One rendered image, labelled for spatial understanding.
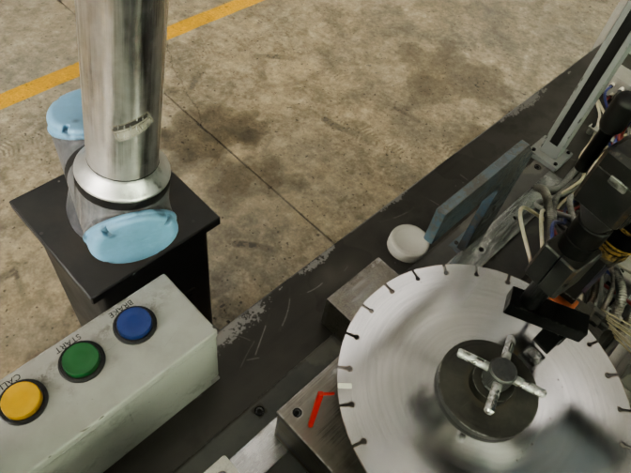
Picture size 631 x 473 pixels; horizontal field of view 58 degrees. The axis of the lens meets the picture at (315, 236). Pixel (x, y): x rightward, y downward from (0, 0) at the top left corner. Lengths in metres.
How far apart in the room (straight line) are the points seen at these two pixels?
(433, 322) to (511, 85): 2.15
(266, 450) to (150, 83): 0.48
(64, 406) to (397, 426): 0.36
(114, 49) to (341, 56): 2.10
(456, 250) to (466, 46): 1.98
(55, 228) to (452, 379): 0.67
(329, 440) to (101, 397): 0.26
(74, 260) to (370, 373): 0.53
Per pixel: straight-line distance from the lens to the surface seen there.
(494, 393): 0.62
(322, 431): 0.72
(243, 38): 2.68
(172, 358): 0.69
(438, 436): 0.64
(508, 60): 2.91
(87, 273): 0.95
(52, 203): 1.05
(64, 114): 0.85
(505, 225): 1.08
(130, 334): 0.70
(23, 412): 0.69
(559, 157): 1.26
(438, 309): 0.70
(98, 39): 0.60
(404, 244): 0.97
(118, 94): 0.62
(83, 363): 0.70
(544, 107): 1.39
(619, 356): 0.96
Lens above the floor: 1.53
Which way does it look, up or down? 53 degrees down
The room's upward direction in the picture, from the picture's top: 11 degrees clockwise
